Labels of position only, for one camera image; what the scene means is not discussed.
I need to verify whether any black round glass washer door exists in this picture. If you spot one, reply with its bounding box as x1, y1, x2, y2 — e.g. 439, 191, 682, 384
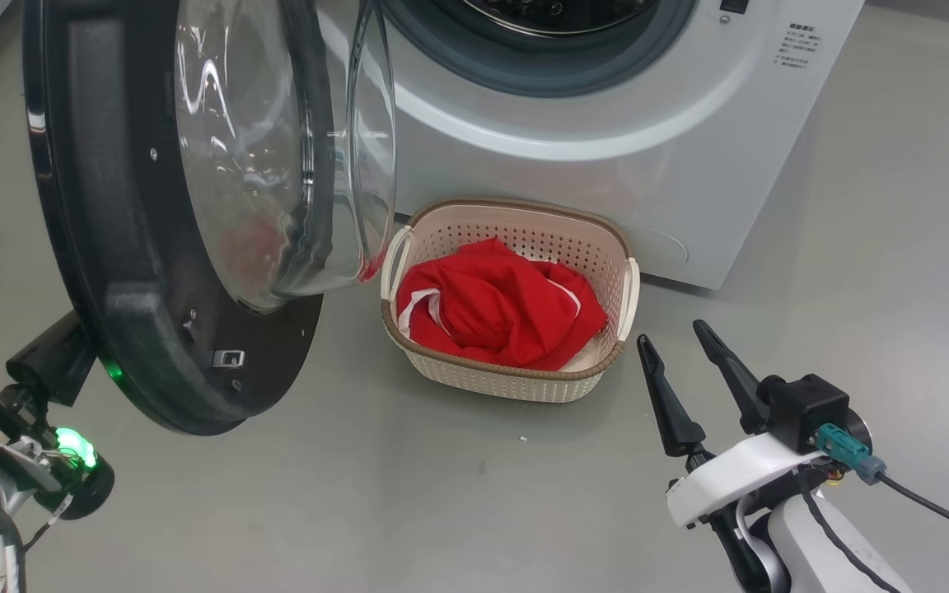
22, 0, 398, 437

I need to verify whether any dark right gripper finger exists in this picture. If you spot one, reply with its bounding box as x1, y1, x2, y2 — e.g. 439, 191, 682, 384
692, 320, 773, 434
636, 334, 707, 459

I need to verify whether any braided black right arm cable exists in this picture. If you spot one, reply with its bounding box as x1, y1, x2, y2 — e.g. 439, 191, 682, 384
799, 486, 904, 593

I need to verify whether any teal right camera cable connector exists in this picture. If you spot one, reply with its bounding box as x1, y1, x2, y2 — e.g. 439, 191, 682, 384
814, 423, 949, 546

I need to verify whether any white washing machine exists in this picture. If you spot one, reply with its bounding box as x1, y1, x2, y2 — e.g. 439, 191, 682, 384
318, 0, 866, 292

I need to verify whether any cream perforated laundry basket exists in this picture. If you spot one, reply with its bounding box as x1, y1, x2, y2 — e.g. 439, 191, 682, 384
380, 197, 641, 404

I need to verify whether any red garment with white trim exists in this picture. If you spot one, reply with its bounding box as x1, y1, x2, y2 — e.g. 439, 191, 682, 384
395, 237, 610, 372

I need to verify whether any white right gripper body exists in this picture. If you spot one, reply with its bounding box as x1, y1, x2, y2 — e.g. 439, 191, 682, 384
666, 432, 830, 529

